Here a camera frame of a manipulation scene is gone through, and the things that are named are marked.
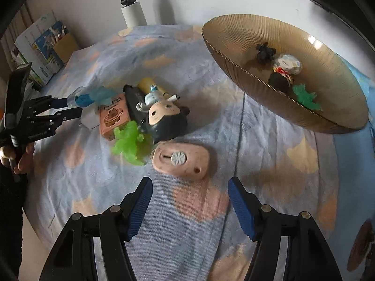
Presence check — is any small black toy animal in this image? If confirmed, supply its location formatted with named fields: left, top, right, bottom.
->
left=255, top=42, right=277, bottom=64

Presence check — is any person's left forearm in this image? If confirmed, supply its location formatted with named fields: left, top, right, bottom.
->
left=0, top=165, right=27, bottom=278

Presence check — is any printed blue blanket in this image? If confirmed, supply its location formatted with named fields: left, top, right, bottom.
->
left=22, top=24, right=375, bottom=281

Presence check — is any yellow plastic tube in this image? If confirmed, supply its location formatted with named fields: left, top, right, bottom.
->
left=138, top=77, right=161, bottom=95

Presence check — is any white lamp pole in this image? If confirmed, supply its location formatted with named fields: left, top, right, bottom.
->
left=114, top=0, right=147, bottom=28

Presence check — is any light blue mat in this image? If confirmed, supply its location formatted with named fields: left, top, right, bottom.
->
left=332, top=55, right=375, bottom=240

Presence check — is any round brown coaster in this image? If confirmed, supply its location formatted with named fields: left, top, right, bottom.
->
left=347, top=219, right=375, bottom=271

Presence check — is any cardboard pen holder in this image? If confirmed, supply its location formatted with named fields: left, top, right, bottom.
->
left=52, top=32, right=79, bottom=64

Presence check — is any row of upright books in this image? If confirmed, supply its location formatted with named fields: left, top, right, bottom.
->
left=14, top=11, right=70, bottom=86

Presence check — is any orange printed box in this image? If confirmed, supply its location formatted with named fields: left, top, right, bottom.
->
left=98, top=94, right=131, bottom=139

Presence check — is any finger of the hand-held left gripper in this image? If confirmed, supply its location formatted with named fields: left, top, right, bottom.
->
left=25, top=95, right=77, bottom=114
left=26, top=107, right=85, bottom=129

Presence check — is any green translucent dinosaur toy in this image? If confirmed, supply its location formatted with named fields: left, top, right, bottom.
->
left=111, top=121, right=149, bottom=166

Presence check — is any person's left hand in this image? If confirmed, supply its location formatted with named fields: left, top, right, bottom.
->
left=0, top=142, right=36, bottom=175

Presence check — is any black rectangular device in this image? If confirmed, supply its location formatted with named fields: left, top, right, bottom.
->
left=122, top=84, right=147, bottom=123

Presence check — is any brown ribbed glass bowl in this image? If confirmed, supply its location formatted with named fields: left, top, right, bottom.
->
left=202, top=14, right=369, bottom=134

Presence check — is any black ball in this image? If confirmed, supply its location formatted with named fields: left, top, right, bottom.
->
left=268, top=73, right=289, bottom=93

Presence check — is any dark-haired figurine head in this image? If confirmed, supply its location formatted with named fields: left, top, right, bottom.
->
left=138, top=98, right=190, bottom=145

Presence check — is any round white wrapped packet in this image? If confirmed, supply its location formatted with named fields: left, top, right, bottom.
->
left=274, top=53, right=302, bottom=75

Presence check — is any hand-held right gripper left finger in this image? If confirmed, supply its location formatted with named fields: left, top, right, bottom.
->
left=39, top=177, right=153, bottom=281

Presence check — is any blue translucent toy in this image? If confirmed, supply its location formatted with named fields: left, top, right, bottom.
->
left=67, top=85, right=117, bottom=109

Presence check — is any small white box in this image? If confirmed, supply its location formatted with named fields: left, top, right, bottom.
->
left=79, top=107, right=101, bottom=130

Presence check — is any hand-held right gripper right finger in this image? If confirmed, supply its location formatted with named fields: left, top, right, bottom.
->
left=228, top=177, right=343, bottom=281

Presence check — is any small white blue figure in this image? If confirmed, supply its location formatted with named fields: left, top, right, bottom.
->
left=136, top=85, right=181, bottom=112

